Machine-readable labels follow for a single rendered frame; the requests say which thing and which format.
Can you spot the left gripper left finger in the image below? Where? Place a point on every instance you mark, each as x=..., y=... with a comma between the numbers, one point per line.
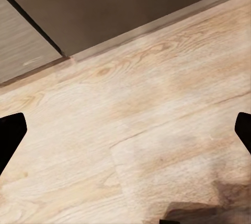
x=12, y=130

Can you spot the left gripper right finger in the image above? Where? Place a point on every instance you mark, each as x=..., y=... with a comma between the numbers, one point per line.
x=243, y=129

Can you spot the dishwasher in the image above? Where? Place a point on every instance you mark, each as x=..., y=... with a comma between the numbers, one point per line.
x=23, y=44

